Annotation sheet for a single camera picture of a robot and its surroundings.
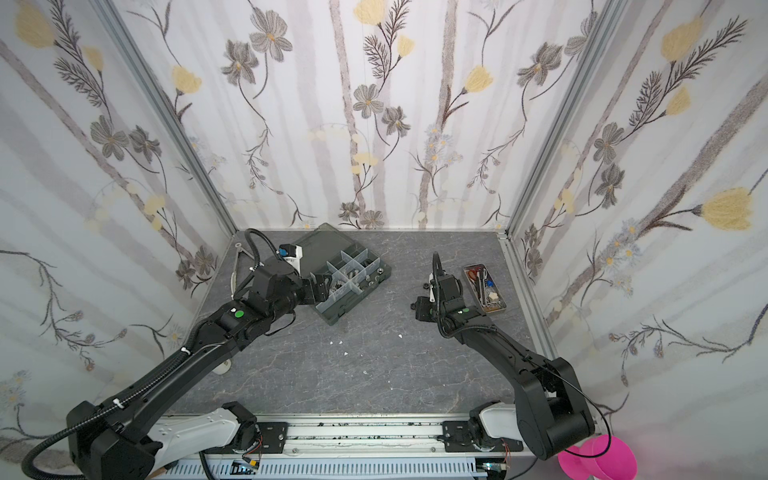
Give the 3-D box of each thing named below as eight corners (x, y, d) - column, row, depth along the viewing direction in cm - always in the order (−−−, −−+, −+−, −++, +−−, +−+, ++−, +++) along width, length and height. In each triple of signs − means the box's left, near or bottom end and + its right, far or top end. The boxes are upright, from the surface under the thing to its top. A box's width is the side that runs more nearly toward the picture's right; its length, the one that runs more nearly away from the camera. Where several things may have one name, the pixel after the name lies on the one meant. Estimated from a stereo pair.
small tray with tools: (483, 314, 100) (485, 310, 97) (462, 271, 111) (464, 266, 109) (505, 310, 101) (508, 305, 99) (482, 267, 113) (485, 262, 110)
